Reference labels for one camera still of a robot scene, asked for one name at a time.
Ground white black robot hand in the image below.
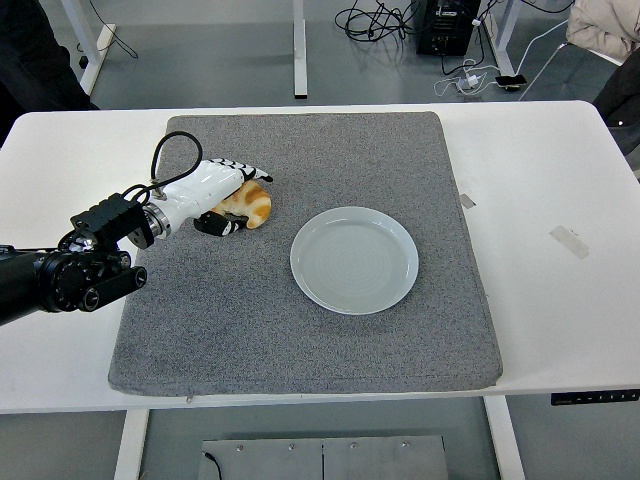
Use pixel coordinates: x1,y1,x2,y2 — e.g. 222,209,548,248
159,158,275,237

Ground orange white croissant bread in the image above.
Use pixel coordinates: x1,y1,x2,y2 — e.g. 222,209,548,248
212,179,273,230

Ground round grey plate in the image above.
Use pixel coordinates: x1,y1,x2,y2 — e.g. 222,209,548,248
289,205,420,316

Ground grey metal plate with screws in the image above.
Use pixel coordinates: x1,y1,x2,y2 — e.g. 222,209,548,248
198,434,448,480

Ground grey fabric mat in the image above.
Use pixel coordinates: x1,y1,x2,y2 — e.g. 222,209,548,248
107,110,503,399

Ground white desk leg with foot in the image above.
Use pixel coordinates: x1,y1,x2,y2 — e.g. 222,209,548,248
62,0,118,96
291,0,308,98
482,0,516,76

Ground person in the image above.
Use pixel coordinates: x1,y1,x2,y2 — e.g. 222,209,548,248
0,0,101,114

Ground white table leg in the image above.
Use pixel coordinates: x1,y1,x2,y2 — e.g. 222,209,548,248
113,409,150,480
482,397,526,480

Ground black computer tower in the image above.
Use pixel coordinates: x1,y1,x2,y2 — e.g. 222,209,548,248
414,0,480,56

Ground black smartphone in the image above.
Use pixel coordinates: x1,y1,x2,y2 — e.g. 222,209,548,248
494,73,528,92

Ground large translucent tape piece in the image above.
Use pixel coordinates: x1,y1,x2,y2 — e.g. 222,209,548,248
548,224,590,260

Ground black garment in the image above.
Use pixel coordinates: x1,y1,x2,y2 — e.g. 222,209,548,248
592,63,640,181

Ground beige padded jacket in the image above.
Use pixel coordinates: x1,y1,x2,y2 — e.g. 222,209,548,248
565,0,640,64

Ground black table control panel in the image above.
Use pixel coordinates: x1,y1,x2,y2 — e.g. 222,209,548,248
550,388,640,406

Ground thin black floor cable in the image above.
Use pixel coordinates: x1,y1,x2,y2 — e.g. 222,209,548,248
97,9,139,59

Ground tangled black floor cables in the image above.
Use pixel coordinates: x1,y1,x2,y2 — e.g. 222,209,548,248
333,0,421,42

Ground white charger with cable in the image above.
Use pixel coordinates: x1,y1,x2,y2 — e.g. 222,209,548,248
432,58,501,97

